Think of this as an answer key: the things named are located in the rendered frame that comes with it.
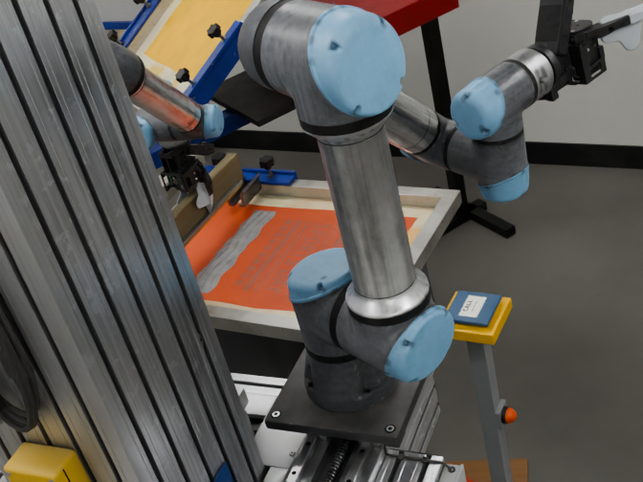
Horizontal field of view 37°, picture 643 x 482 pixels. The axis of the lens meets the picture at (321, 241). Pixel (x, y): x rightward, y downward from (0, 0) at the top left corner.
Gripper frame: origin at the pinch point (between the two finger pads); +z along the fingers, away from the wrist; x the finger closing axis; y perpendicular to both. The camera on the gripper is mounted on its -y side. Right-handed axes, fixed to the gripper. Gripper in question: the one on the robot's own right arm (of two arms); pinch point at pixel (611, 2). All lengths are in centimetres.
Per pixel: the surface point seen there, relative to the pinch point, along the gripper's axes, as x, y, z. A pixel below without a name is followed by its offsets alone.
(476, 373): -46, 83, -9
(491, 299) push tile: -41, 66, -3
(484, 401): -46, 92, -9
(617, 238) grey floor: -121, 153, 139
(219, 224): -126, 56, -15
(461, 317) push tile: -43, 65, -11
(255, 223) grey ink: -116, 57, -10
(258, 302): -89, 61, -31
